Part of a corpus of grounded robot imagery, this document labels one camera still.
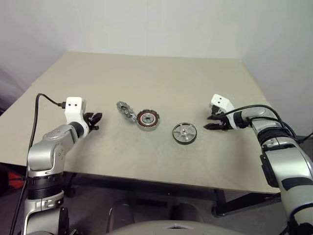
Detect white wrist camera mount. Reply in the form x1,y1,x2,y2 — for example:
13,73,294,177
209,94,239,130
64,96,89,140

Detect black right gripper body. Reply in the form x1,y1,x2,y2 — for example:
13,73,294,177
211,105,232,130

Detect red object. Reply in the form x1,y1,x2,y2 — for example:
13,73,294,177
4,171,28,190

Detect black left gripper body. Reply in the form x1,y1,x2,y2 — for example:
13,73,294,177
82,112,95,135

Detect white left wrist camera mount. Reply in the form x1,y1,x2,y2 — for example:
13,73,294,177
64,96,89,140

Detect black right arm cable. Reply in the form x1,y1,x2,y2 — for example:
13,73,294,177
219,104,313,145

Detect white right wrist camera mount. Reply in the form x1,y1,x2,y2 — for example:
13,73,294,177
209,94,239,130

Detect silver spoked rotor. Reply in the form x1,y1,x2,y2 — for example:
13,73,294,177
172,121,198,145

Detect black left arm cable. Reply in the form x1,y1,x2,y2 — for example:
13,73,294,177
9,93,66,235

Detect silver motor housing copper windings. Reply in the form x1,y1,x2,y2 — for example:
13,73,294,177
135,109,161,133

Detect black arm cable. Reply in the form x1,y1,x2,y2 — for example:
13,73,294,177
9,93,66,235
219,104,313,145

